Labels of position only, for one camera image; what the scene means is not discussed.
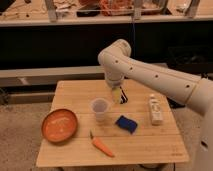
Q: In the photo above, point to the clear plastic cup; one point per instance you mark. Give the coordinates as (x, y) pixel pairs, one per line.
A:
(99, 107)

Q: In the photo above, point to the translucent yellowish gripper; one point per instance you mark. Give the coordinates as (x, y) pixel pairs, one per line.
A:
(116, 95)

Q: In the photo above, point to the wooden folding table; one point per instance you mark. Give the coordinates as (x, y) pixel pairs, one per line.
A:
(148, 143)

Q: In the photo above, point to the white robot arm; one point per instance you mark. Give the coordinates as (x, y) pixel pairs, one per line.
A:
(184, 88)

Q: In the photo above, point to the grey metal shelf rail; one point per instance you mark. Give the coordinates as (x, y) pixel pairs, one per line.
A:
(48, 76)

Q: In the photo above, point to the blue sponge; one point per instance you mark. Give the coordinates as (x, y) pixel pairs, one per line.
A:
(126, 123)

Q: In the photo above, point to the orange bowl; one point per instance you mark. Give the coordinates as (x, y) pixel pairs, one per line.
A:
(59, 125)

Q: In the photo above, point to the white bottle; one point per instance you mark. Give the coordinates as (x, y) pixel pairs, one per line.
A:
(155, 111)

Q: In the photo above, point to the orange carrot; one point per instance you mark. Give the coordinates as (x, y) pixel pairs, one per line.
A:
(100, 145)

